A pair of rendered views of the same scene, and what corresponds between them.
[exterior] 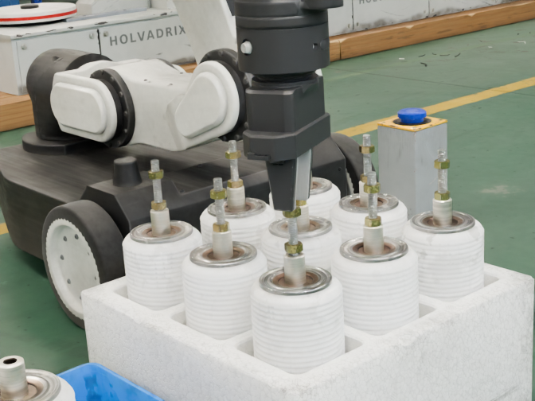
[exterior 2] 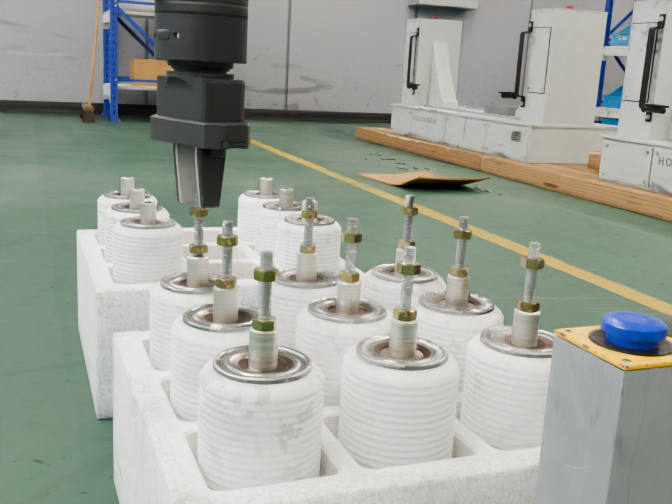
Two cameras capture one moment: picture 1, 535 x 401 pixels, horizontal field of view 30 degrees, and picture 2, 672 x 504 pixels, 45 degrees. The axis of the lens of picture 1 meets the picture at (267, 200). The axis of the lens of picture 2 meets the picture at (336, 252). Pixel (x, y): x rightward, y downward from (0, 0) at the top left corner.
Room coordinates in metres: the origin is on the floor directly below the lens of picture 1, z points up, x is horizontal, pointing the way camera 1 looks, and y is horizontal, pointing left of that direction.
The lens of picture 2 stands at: (1.34, -0.74, 0.48)
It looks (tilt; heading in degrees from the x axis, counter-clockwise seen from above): 13 degrees down; 108
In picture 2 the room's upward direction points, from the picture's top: 3 degrees clockwise
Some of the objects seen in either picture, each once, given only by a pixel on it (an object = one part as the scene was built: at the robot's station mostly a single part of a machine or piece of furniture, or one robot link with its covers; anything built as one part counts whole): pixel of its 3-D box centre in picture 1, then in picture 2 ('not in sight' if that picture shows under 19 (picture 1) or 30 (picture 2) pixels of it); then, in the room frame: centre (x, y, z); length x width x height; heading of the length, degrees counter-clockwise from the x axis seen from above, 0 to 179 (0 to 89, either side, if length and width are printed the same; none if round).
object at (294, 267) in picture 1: (294, 269); (197, 271); (0.95, -0.02, 0.26); 0.02 x 0.02 x 0.03
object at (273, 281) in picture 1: (295, 281); (197, 283); (0.95, -0.02, 0.25); 0.08 x 0.08 x 0.01
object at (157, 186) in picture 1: (157, 190); (407, 228); (1.13, 0.13, 0.30); 0.01 x 0.01 x 0.08
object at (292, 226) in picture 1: (292, 230); (198, 231); (0.95, -0.02, 0.31); 0.01 x 0.01 x 0.08
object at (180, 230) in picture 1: (161, 232); (404, 274); (1.13, 0.13, 0.25); 0.08 x 0.08 x 0.01
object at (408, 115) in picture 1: (411, 117); (632, 334); (1.37, -0.21, 0.32); 0.04 x 0.04 x 0.02
